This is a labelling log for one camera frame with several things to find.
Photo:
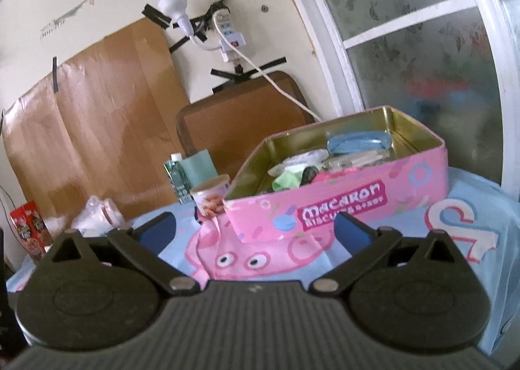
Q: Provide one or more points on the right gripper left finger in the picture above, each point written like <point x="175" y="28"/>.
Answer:
<point x="141" y="248"/>

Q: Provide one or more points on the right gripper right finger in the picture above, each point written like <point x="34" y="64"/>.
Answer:
<point x="368" y="247"/>

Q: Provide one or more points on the green soft cloth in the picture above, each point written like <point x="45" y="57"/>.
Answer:
<point x="288" y="180"/>

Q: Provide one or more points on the white tissue pack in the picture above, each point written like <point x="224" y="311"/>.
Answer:
<point x="299" y="162"/>

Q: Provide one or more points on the blue glasses case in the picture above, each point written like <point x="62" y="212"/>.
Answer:
<point x="359" y="141"/>

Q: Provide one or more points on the clear plastic bag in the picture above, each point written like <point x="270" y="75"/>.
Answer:
<point x="98" y="218"/>

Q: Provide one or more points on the pink snack can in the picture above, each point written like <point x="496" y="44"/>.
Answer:
<point x="209" y="195"/>

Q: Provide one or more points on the pink macaron biscuit tin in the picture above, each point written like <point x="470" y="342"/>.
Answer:
<point x="416" y="174"/>

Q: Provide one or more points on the teal plastic cup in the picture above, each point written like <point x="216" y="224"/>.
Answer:
<point x="199" y="168"/>

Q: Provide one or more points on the blue cartoon pig tablecloth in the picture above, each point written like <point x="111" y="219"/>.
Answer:
<point x="441" y="300"/>

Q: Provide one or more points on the red snack bag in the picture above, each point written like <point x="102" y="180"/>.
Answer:
<point x="31" y="231"/>

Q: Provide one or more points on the brown chair back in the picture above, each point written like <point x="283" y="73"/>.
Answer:
<point x="233" y="122"/>

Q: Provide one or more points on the white power strip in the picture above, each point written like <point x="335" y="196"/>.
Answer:
<point x="230" y="41"/>

